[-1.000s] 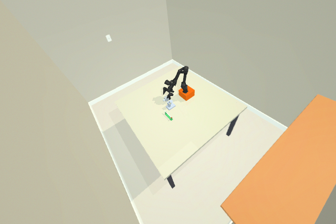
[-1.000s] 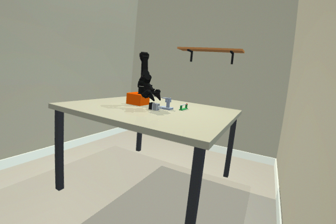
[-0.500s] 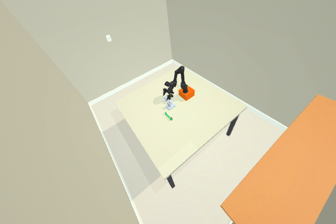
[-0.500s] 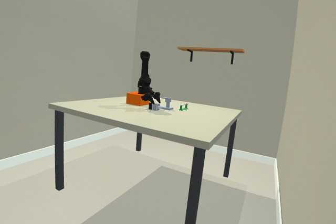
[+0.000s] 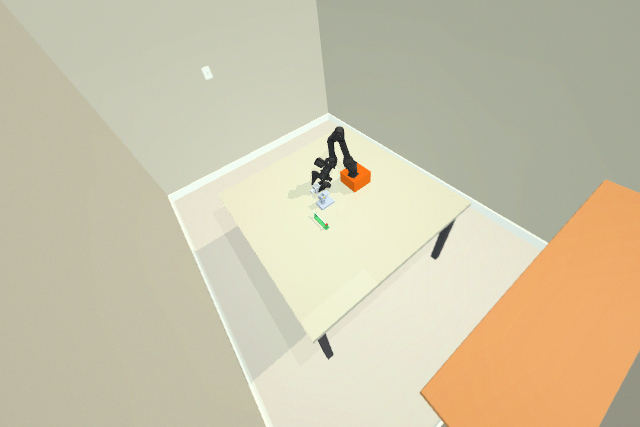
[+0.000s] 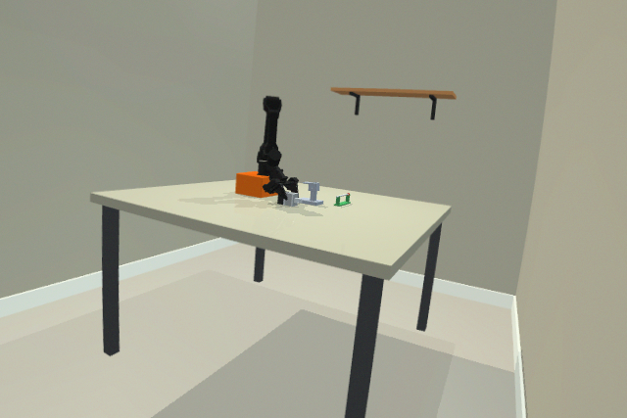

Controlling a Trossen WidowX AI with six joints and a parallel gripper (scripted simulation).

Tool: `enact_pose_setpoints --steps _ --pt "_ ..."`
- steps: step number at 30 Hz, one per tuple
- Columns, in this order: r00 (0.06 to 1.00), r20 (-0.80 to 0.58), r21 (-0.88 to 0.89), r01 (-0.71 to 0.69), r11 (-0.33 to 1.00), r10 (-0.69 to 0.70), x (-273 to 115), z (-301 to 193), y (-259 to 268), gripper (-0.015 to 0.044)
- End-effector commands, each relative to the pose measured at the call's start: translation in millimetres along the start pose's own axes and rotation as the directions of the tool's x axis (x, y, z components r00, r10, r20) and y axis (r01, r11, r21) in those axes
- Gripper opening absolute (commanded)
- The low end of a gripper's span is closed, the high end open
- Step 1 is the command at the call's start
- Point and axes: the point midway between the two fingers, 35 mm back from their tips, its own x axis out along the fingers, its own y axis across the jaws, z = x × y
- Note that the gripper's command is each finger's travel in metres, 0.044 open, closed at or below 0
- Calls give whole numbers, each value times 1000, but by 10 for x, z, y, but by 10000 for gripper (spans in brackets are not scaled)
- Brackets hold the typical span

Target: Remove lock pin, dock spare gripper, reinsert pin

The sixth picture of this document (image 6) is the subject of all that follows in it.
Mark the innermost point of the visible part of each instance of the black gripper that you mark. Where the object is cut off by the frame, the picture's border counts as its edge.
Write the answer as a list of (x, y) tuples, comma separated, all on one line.
[(278, 180)]

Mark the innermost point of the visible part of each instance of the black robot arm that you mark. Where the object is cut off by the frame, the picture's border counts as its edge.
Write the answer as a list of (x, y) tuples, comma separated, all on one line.
[(269, 151)]

